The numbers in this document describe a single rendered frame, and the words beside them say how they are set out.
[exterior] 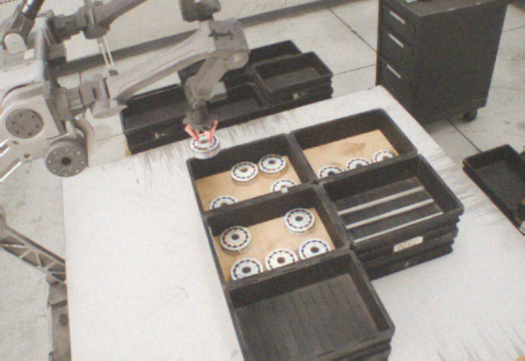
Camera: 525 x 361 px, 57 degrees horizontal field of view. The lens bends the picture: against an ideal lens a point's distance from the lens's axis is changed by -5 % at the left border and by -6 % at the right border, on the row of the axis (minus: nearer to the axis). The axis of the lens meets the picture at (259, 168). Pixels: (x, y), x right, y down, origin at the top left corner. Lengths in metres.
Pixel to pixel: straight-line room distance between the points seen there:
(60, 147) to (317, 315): 0.95
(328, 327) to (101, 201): 1.13
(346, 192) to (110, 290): 0.90
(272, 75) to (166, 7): 1.76
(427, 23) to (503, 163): 0.86
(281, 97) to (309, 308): 1.56
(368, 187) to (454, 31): 1.45
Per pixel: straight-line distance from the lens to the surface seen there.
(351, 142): 2.02
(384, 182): 1.84
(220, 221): 1.68
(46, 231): 3.24
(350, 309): 1.52
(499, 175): 2.83
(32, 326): 2.84
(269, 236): 1.69
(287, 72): 3.10
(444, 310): 1.71
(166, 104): 2.98
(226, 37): 1.19
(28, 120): 1.35
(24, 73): 1.41
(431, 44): 2.98
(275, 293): 1.53
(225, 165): 1.92
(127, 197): 2.15
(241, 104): 3.07
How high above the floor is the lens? 2.12
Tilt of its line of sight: 42 degrees down
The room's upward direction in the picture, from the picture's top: 8 degrees counter-clockwise
